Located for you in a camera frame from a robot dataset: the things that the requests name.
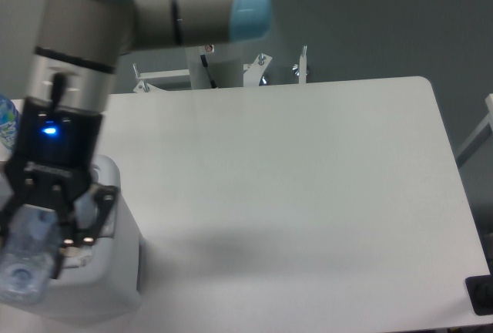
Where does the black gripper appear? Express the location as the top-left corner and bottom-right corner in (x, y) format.
(1, 97), (119, 279)

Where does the clear crushed plastic bottle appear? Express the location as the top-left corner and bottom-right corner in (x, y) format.
(1, 205), (61, 305)

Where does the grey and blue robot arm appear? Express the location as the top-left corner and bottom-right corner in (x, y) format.
(1, 0), (272, 279)

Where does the white plastic trash can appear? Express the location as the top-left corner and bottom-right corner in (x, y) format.
(22, 153), (146, 321)

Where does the blue labelled water bottle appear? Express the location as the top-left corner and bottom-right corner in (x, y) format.
(1, 95), (21, 154)

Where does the black device at table edge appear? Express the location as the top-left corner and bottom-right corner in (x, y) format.
(465, 274), (492, 316)

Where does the white metal frame bracket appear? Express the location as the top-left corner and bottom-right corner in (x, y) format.
(132, 63), (190, 93)

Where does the black cable on pedestal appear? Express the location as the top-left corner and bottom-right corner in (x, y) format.
(199, 53), (219, 90)

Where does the white metal post with bolt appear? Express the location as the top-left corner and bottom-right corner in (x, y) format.
(291, 45), (310, 84)

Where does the white frame leg right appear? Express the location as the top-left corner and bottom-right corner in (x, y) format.
(455, 94), (492, 168)

